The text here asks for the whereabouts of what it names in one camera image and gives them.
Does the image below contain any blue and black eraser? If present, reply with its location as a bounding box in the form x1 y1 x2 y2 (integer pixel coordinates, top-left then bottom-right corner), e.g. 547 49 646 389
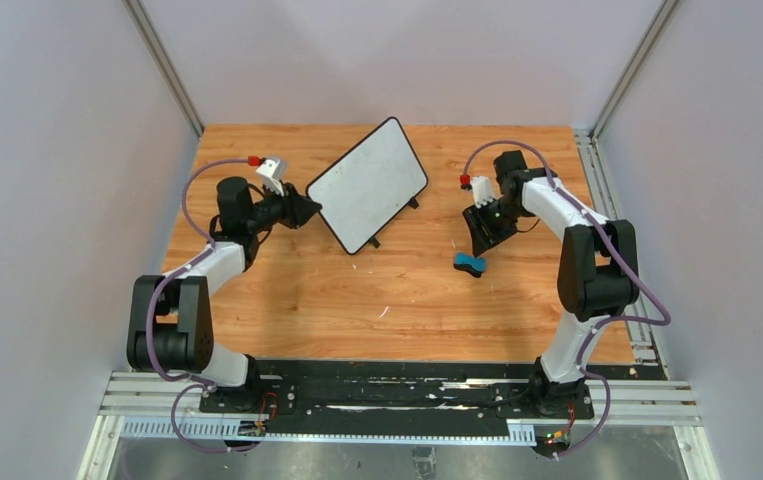
453 252 486 278

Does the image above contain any black framed whiteboard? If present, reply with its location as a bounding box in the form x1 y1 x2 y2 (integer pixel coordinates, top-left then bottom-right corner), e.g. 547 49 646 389
306 116 429 255

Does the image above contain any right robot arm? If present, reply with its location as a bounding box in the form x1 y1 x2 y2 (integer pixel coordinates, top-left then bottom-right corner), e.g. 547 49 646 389
454 150 640 407

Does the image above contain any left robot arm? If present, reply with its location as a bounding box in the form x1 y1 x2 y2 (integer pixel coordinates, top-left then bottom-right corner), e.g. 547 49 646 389
126 177 322 405

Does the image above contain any metal whiteboard stand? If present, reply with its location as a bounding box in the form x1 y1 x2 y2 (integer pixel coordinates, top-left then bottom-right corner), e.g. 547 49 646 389
366 196 420 249

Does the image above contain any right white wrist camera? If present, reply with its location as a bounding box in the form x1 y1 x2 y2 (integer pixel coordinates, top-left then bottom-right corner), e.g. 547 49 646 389
469 176 497 209

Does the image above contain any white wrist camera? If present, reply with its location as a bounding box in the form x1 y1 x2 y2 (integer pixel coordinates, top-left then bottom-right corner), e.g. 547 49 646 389
255 157 287 197
469 176 497 209

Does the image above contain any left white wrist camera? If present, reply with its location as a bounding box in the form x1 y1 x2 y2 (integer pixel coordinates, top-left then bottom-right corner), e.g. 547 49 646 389
255 157 287 197

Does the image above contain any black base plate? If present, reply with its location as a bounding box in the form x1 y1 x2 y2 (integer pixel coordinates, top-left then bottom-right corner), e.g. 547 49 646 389
199 360 598 437

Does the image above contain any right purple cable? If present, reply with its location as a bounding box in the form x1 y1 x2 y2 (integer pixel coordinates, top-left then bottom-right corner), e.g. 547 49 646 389
459 140 672 461

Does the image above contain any purple cable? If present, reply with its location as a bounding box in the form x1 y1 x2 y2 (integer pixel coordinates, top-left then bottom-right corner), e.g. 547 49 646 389
145 154 264 456
459 140 672 461

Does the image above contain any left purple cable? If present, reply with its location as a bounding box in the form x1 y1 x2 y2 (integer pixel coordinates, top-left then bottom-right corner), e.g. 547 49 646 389
145 154 264 456

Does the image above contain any right side aluminium rail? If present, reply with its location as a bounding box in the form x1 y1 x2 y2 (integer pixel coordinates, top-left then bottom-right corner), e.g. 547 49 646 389
573 129 668 380

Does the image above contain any aluminium frame rail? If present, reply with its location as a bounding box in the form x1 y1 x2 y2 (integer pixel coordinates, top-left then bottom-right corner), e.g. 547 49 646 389
78 359 720 479

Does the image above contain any left corner aluminium post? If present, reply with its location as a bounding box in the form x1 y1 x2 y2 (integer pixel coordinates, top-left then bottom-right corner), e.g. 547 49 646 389
121 0 205 138

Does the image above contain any corner aluminium post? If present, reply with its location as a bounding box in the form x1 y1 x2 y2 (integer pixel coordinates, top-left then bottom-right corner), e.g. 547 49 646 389
589 0 681 143
121 0 205 138

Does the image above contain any right corner aluminium post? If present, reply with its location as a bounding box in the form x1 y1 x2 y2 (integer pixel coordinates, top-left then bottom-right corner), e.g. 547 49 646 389
589 0 681 143

